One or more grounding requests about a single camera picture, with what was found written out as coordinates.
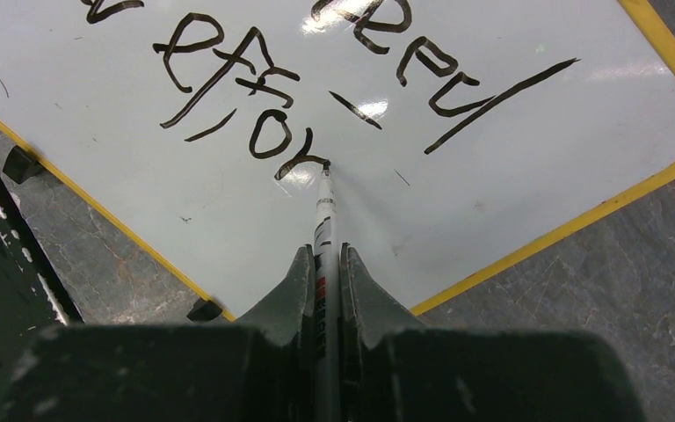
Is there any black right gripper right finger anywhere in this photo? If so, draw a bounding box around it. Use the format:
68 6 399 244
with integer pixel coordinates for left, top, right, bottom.
340 245 646 421

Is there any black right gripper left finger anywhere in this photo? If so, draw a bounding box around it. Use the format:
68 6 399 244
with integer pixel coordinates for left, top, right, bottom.
0 246 315 421

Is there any white black marker pen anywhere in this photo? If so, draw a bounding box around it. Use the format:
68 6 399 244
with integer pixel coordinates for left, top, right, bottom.
314 162 341 421

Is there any yellow framed whiteboard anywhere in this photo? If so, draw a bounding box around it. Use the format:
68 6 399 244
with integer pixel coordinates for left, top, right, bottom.
0 1 675 318

